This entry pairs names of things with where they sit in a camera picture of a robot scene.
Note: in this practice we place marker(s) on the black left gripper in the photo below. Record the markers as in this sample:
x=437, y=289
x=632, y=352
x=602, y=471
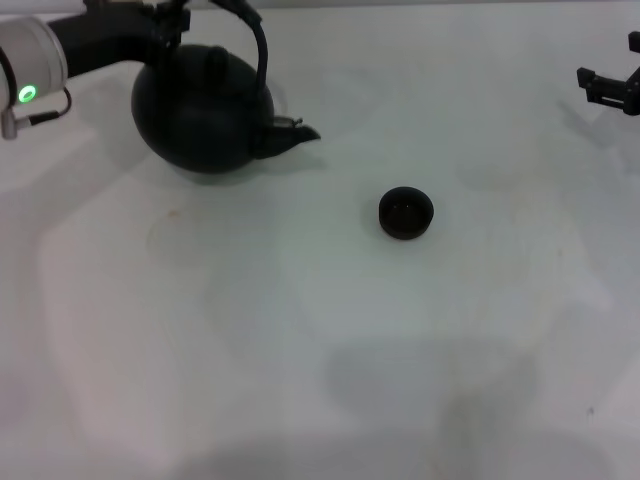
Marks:
x=105, y=40

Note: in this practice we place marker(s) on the small dark brown teacup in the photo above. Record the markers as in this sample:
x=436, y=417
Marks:
x=406, y=214

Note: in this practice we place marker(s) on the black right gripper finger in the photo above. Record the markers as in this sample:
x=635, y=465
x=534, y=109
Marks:
x=607, y=92
x=635, y=44

